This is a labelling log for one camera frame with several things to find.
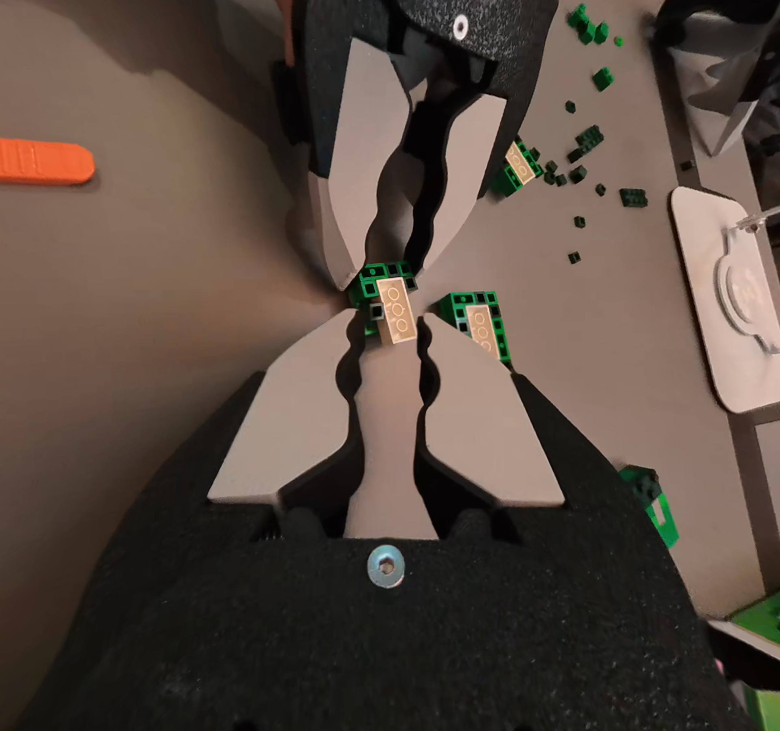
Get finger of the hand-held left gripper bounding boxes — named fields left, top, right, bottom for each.
left=308, top=36, right=415, bottom=292
left=402, top=91, right=511, bottom=275

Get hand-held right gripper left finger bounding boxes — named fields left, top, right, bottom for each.
left=207, top=307, right=366, bottom=540

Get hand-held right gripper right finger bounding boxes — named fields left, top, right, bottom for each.
left=414, top=312, right=568, bottom=540

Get green lego foot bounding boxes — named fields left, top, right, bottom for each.
left=349, top=260, right=423, bottom=347
left=487, top=139, right=544, bottom=197
left=435, top=291, right=514, bottom=369

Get scattered small green lego bricks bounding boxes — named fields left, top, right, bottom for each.
left=545, top=2, right=650, bottom=265

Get green pixelated lego block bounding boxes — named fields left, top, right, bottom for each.
left=618, top=466, right=680, bottom=549

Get green lego box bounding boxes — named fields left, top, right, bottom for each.
left=710, top=594, right=780, bottom=731

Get white book stand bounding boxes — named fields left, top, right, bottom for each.
left=670, top=185, right=780, bottom=414

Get orange brick separator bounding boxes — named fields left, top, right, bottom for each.
left=0, top=139, right=96, bottom=186

